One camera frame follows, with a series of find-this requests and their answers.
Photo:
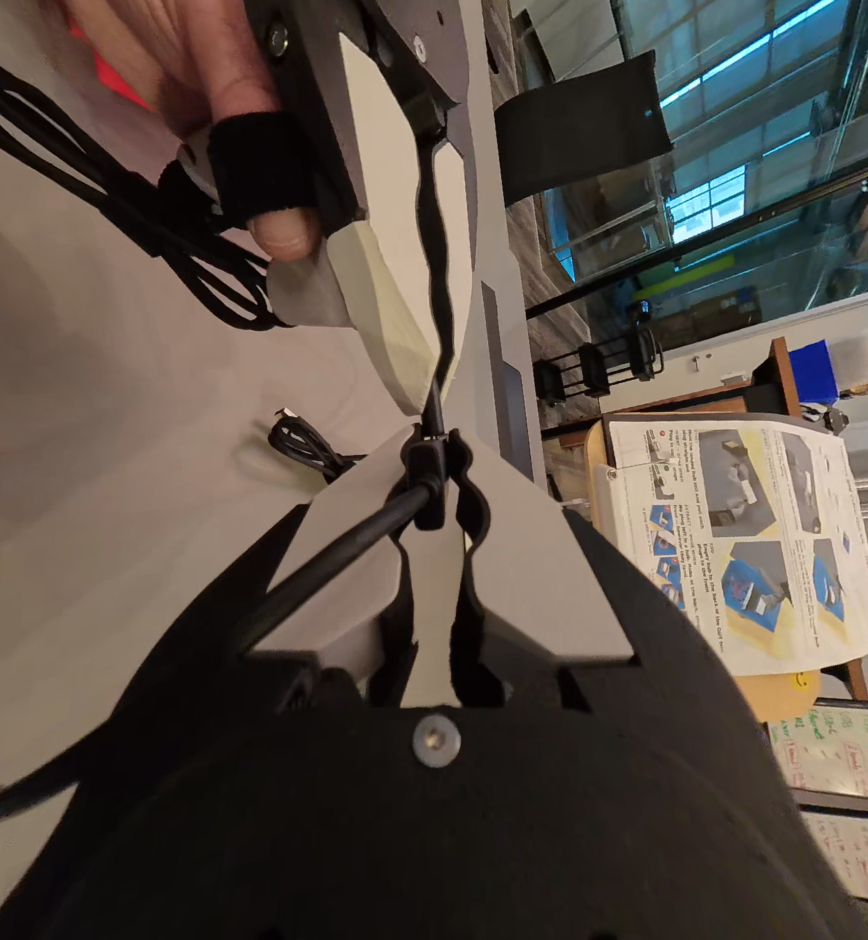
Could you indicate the black utility cart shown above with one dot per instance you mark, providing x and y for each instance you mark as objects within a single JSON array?
[{"x": 595, "y": 360}]

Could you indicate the black mesh office chair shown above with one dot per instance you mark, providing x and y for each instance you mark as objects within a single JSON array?
[{"x": 580, "y": 125}]

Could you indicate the brown wooden shelf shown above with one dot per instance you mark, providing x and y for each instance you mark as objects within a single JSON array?
[{"x": 782, "y": 367}]

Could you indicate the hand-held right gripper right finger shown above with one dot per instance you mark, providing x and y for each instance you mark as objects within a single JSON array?
[{"x": 551, "y": 587}]

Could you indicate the red plastic bin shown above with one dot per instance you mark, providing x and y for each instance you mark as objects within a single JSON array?
[{"x": 110, "y": 77}]

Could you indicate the small blue storage box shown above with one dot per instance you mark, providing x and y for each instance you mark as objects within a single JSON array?
[{"x": 812, "y": 374}]

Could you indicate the clear acrylic stand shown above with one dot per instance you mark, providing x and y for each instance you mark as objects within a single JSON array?
[{"x": 573, "y": 502}]

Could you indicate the printed instruction sheet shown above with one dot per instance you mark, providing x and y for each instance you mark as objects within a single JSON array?
[{"x": 771, "y": 514}]

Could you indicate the white foam block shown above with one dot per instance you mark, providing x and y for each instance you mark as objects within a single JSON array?
[{"x": 860, "y": 360}]

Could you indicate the whiteboard on black stand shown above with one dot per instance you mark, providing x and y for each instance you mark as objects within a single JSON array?
[
  {"x": 845, "y": 756},
  {"x": 860, "y": 859}
]

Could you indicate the black metal pole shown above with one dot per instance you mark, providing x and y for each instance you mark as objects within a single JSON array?
[{"x": 698, "y": 244}]

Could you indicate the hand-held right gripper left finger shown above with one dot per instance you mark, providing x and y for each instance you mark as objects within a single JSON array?
[{"x": 331, "y": 609}]

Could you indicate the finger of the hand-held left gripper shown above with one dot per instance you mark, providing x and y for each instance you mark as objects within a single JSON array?
[
  {"x": 390, "y": 220},
  {"x": 462, "y": 257}
]

